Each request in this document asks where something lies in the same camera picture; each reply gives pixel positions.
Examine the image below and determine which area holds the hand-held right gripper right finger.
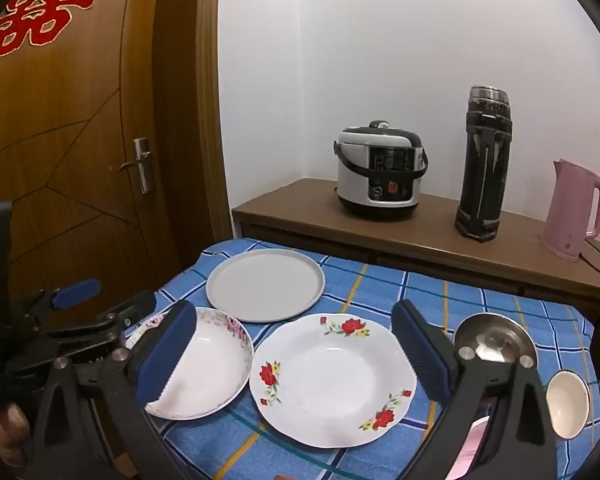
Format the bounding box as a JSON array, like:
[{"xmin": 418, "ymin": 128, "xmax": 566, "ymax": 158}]
[{"xmin": 391, "ymin": 300, "xmax": 571, "ymax": 480}]

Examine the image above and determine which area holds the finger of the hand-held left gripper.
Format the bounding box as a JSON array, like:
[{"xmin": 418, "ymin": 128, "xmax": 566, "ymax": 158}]
[
  {"xmin": 15, "ymin": 279, "xmax": 101, "ymax": 331},
  {"xmin": 45, "ymin": 290, "xmax": 158, "ymax": 346}
]

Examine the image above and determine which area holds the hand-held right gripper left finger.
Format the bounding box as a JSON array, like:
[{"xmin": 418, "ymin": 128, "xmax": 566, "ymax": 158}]
[{"xmin": 30, "ymin": 301, "xmax": 201, "ymax": 480}]

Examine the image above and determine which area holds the white plate with pink flowers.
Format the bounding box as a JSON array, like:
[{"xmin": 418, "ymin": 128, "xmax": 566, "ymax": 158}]
[{"xmin": 125, "ymin": 312, "xmax": 170, "ymax": 350}]

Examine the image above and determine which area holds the white bowl with pink flowers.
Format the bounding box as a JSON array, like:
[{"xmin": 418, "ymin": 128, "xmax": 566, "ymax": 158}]
[{"xmin": 145, "ymin": 307, "xmax": 255, "ymax": 420}]

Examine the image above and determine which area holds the stainless steel bowl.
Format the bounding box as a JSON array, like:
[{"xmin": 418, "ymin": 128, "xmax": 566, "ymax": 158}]
[{"xmin": 453, "ymin": 312, "xmax": 537, "ymax": 376}]

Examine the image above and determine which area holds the white plate with red flowers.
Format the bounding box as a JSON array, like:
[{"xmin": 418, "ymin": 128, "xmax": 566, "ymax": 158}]
[{"xmin": 249, "ymin": 313, "xmax": 418, "ymax": 449}]

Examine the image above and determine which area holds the small white bowl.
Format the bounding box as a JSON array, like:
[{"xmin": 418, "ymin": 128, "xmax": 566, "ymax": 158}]
[{"xmin": 545, "ymin": 370, "xmax": 592, "ymax": 441}]

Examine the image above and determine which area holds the person's left hand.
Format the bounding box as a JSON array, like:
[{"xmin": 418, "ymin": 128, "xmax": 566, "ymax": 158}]
[{"xmin": 0, "ymin": 402, "xmax": 31, "ymax": 471}]

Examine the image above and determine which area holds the blue plaid cloth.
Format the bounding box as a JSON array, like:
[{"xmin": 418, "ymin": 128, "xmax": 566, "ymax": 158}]
[{"xmin": 125, "ymin": 237, "xmax": 600, "ymax": 480}]

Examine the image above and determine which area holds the plain grey plate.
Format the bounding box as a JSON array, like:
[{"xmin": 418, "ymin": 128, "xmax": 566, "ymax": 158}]
[{"xmin": 205, "ymin": 249, "xmax": 326, "ymax": 323}]

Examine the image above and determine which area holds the wooden door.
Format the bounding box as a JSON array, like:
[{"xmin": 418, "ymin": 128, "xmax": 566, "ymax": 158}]
[{"xmin": 0, "ymin": 0, "xmax": 206, "ymax": 341}]

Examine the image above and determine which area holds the brown wooden cabinet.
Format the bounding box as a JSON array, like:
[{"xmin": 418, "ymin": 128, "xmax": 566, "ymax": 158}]
[{"xmin": 232, "ymin": 177, "xmax": 600, "ymax": 346}]

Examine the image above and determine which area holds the white and black rice cooker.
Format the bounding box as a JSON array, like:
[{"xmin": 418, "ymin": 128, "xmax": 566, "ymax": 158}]
[{"xmin": 333, "ymin": 120, "xmax": 429, "ymax": 222}]

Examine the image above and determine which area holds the black thermos flask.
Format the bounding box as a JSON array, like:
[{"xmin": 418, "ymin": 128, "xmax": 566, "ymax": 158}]
[{"xmin": 454, "ymin": 86, "xmax": 515, "ymax": 244}]

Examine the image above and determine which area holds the pink electric kettle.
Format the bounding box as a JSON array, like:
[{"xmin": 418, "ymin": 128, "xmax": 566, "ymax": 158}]
[{"xmin": 540, "ymin": 158, "xmax": 600, "ymax": 262}]

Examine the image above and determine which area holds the red paper door decoration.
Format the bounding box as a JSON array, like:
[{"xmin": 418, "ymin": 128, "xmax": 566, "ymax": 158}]
[{"xmin": 0, "ymin": 0, "xmax": 94, "ymax": 59}]

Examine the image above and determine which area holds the metal door handle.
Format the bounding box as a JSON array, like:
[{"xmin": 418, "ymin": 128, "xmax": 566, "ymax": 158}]
[{"xmin": 119, "ymin": 137, "xmax": 157, "ymax": 195}]

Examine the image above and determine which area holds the wooden door frame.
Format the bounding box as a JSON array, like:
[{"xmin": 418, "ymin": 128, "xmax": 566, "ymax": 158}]
[{"xmin": 195, "ymin": 0, "xmax": 234, "ymax": 243}]

